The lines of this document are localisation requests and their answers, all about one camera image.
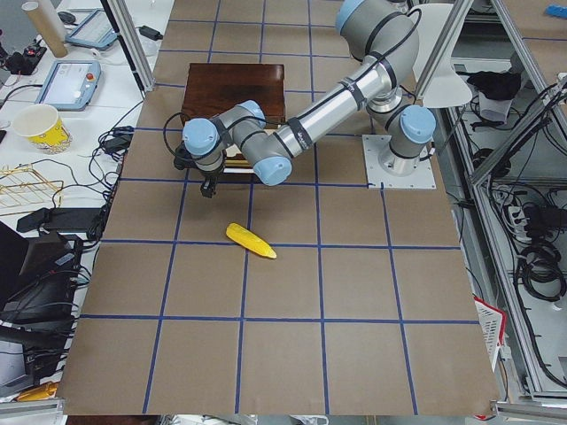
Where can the gold wire rack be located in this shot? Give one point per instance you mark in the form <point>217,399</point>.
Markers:
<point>24,189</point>

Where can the cardboard tube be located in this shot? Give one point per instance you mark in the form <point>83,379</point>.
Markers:
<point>44,17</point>

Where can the far teach pendant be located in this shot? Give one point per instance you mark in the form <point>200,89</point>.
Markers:
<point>95,31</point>

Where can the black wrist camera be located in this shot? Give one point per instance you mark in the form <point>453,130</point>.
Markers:
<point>183,159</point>

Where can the near teach pendant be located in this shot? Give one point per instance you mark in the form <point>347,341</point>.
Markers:
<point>70,85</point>

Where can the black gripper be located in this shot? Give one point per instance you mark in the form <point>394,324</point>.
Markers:
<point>209,175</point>

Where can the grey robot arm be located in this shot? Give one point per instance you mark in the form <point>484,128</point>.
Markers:
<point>386,43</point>

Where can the yellow corn cob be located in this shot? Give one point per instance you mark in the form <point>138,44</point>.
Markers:
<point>250,241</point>

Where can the dark wooden drawer cabinet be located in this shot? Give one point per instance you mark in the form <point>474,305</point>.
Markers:
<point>215,88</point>

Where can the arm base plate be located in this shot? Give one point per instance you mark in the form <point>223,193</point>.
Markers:
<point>384,170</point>

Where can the white lamp shade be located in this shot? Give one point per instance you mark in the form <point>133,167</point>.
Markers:
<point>437,83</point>

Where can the yellow white paper cup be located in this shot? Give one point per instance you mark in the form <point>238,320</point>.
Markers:
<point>42,125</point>

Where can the black equipment pile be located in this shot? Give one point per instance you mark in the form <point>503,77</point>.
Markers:
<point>39,277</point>

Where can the teach pendant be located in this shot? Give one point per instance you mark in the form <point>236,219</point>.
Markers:
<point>95,31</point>
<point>70,85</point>

